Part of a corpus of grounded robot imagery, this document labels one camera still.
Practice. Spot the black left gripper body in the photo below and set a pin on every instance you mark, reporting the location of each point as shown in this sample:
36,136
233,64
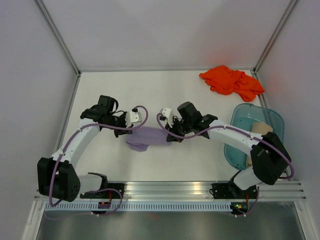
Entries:
119,121

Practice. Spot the aluminium frame post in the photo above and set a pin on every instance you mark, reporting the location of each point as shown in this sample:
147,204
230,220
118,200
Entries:
275,34
57,35

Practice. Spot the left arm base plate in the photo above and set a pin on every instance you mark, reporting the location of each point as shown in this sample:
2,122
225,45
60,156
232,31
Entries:
106,191

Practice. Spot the left aluminium frame post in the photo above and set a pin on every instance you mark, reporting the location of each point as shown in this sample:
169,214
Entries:
57,35

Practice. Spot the slotted cable duct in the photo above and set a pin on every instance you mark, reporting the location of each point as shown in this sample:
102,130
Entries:
142,206

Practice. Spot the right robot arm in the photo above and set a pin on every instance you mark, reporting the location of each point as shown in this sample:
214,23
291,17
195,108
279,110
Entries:
269,157

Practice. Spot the orange t-shirt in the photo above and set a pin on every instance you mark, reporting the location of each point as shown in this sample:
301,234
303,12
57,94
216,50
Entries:
225,81

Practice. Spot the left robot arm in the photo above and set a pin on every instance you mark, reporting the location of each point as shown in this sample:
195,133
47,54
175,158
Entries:
57,177

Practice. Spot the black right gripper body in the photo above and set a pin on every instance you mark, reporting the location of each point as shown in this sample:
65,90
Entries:
180,127

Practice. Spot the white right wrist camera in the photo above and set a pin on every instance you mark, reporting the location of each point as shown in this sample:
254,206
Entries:
167,115

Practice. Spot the purple t-shirt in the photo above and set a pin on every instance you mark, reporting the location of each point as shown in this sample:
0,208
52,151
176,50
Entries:
144,137

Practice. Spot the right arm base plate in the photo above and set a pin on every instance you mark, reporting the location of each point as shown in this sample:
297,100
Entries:
230,191

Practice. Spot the right aluminium frame post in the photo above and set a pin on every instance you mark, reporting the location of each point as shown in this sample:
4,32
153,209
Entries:
275,34

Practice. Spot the rolled beige t-shirt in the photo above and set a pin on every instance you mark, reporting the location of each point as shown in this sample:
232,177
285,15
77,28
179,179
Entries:
258,128

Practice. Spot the aluminium mounting rail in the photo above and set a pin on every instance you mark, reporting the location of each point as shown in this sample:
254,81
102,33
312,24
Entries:
199,190

